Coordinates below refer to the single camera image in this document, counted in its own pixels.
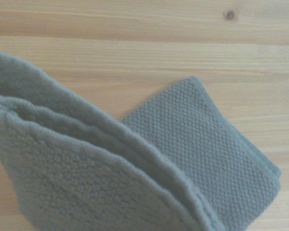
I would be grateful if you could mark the grey textured towel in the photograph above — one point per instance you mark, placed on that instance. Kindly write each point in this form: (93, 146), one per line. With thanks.
(110, 173)

